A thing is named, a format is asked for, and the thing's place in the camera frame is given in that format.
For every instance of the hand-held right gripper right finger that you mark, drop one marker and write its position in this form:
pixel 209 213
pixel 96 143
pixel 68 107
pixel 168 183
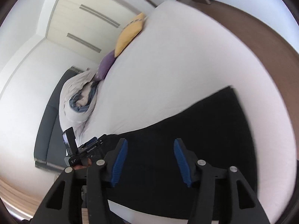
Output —
pixel 181 162

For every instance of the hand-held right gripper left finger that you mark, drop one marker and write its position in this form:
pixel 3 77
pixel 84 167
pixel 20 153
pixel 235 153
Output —
pixel 118 161

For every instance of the black pants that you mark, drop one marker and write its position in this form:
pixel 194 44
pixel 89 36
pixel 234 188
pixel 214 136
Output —
pixel 186 158

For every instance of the person's left hand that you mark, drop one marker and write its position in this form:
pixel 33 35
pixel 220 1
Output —
pixel 81 166

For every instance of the dark grey headboard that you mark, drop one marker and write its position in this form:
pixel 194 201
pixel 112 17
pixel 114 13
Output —
pixel 49 121

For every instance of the white crumpled duvet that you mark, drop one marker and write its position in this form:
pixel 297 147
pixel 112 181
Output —
pixel 76 98

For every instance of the purple pillow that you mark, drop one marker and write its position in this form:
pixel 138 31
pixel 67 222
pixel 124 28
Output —
pixel 106 65

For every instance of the white bed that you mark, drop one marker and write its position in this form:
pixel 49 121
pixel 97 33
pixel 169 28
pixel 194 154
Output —
pixel 186 74

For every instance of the yellow pillow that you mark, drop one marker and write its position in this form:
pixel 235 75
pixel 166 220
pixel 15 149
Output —
pixel 129 35

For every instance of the cream wardrobe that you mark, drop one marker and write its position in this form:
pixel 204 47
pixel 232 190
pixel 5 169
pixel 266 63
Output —
pixel 93 16

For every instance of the brown wooden bed frame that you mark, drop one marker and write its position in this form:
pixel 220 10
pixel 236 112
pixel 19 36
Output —
pixel 268 42

